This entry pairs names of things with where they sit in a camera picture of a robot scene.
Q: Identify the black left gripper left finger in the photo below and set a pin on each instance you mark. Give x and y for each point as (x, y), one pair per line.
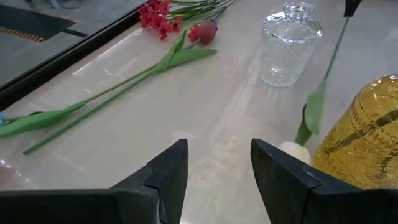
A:
(140, 202)

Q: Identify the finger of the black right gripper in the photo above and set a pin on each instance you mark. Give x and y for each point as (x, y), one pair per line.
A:
(356, 4)
(348, 6)

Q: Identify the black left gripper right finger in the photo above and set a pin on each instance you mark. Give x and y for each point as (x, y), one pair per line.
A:
(311, 199)

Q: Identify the white artificial tulip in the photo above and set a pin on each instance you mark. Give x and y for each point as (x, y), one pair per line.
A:
(314, 109)

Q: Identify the dark red rose stem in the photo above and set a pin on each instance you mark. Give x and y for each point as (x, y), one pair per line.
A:
(207, 31)

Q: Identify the red artificial flower bunch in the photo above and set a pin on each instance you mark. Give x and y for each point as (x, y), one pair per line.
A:
(155, 20)

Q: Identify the clear embossed glass vase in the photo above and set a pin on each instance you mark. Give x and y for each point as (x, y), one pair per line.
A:
(289, 46)

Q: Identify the yellow embossed glass vase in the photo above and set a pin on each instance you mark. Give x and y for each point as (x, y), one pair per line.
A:
(360, 137)

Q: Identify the black mat with striped edge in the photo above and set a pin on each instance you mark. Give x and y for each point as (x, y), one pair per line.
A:
(31, 21)

